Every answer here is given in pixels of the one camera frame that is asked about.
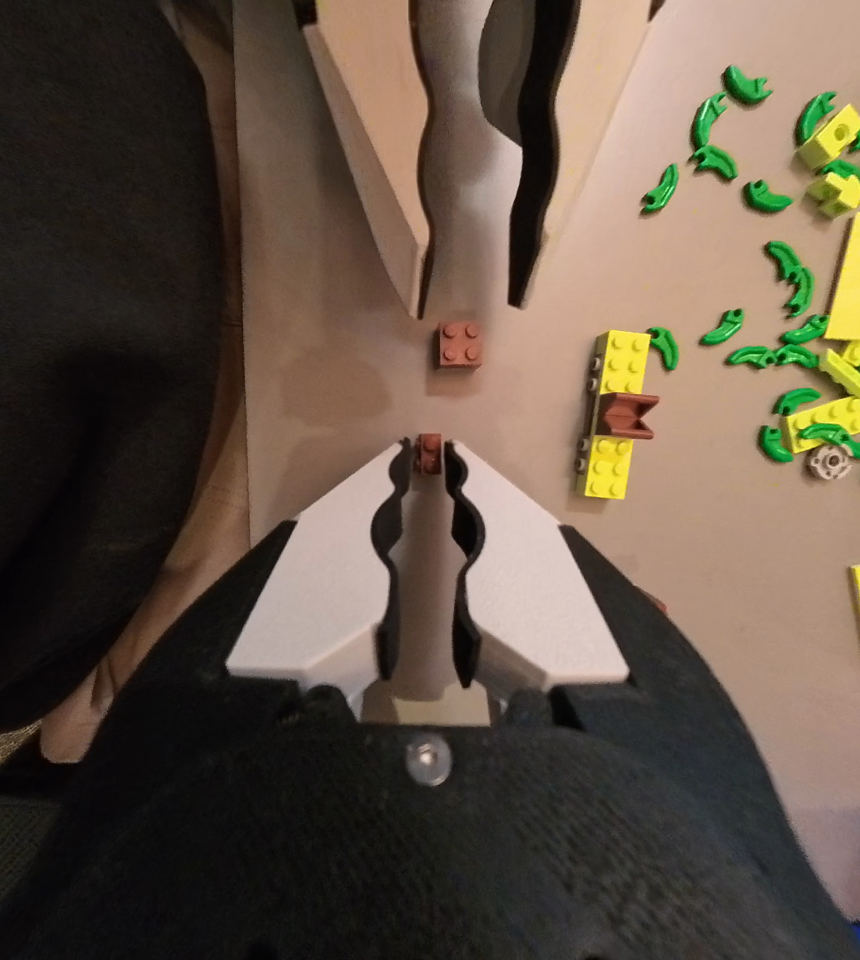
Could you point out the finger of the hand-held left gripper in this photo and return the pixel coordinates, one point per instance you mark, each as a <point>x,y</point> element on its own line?
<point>370,112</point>
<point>595,75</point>

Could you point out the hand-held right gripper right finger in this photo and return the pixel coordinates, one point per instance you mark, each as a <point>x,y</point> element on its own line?
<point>550,600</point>

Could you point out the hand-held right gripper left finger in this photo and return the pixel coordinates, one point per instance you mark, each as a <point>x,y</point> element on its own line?
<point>310,600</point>

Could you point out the yellow and brown lego assembly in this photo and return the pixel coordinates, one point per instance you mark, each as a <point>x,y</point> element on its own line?
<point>613,465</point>

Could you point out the brown toy clip piece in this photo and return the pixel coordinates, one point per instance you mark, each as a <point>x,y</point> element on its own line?
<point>624,429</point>
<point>643,401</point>

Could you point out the small brown toy brick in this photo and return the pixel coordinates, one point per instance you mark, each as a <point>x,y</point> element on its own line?
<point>430,454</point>

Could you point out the person's black clothing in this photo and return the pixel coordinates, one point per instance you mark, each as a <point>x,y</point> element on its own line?
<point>62,300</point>

